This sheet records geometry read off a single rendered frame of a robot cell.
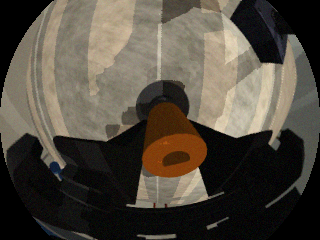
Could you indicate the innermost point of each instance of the orange knob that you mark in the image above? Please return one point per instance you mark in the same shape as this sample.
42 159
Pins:
172 147

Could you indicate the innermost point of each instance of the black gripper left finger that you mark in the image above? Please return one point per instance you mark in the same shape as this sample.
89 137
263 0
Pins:
119 158

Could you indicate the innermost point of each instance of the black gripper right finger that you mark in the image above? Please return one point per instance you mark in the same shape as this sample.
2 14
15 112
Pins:
225 154

